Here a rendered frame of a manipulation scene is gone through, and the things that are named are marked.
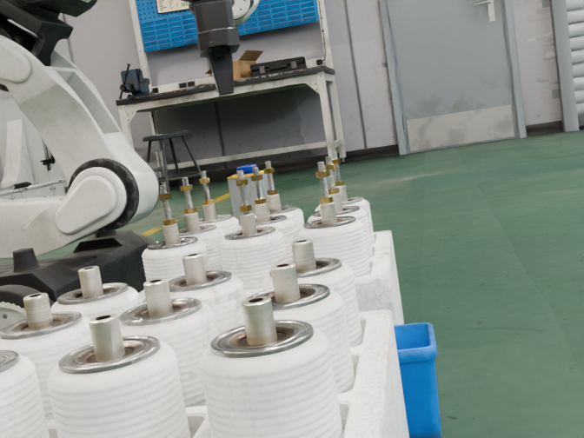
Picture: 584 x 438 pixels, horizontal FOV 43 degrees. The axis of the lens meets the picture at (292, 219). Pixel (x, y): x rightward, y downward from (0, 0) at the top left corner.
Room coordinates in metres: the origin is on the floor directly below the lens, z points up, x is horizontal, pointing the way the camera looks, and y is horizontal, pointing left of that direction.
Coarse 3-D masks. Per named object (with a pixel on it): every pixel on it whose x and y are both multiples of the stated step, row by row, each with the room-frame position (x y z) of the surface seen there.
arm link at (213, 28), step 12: (192, 0) 1.07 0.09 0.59; (204, 0) 1.05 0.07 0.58; (216, 0) 1.05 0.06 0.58; (228, 0) 1.05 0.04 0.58; (192, 12) 1.09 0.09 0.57; (204, 12) 1.04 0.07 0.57; (216, 12) 1.04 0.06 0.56; (228, 12) 1.04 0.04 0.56; (204, 24) 1.04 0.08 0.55; (216, 24) 1.04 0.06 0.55; (228, 24) 1.04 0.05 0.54; (204, 36) 1.03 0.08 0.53; (216, 36) 1.02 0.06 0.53; (228, 36) 1.03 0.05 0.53; (204, 48) 1.03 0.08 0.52; (216, 48) 1.09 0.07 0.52; (228, 48) 1.06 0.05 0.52
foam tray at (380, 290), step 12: (384, 240) 1.26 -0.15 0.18; (384, 252) 1.15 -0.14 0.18; (372, 264) 1.08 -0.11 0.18; (384, 264) 1.06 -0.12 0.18; (360, 276) 1.01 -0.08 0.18; (372, 276) 1.00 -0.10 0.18; (384, 276) 0.99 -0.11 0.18; (396, 276) 1.29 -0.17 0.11; (360, 288) 0.98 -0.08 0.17; (372, 288) 0.98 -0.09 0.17; (384, 288) 0.98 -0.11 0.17; (396, 288) 1.21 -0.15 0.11; (144, 300) 1.09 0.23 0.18; (360, 300) 0.98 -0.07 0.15; (372, 300) 0.98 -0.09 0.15; (384, 300) 0.98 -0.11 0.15; (396, 300) 1.13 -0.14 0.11; (396, 312) 1.06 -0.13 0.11; (396, 324) 1.00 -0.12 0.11
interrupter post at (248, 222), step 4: (240, 216) 1.08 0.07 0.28; (244, 216) 1.07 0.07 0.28; (248, 216) 1.07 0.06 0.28; (252, 216) 1.08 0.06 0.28; (240, 220) 1.08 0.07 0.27; (244, 220) 1.07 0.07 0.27; (248, 220) 1.07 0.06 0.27; (252, 220) 1.08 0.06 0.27; (244, 224) 1.07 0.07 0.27; (248, 224) 1.07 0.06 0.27; (252, 224) 1.08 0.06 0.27; (244, 228) 1.08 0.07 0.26; (248, 228) 1.07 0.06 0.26; (252, 228) 1.08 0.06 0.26; (244, 232) 1.08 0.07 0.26; (248, 232) 1.07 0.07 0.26; (252, 232) 1.07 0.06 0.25; (256, 232) 1.08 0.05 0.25
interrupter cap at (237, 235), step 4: (256, 228) 1.12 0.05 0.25; (260, 228) 1.11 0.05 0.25; (264, 228) 1.11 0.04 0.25; (268, 228) 1.10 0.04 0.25; (272, 228) 1.09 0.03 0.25; (232, 232) 1.11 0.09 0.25; (236, 232) 1.10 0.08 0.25; (240, 232) 1.10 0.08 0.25; (260, 232) 1.06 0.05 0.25; (264, 232) 1.05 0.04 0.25; (268, 232) 1.06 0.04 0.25; (272, 232) 1.07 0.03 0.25; (224, 236) 1.08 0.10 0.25; (228, 236) 1.06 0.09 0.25; (232, 236) 1.06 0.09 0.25; (236, 236) 1.05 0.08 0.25; (240, 236) 1.05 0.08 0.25; (244, 236) 1.05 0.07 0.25; (248, 236) 1.05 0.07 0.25; (252, 236) 1.05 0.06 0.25; (256, 236) 1.05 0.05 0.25
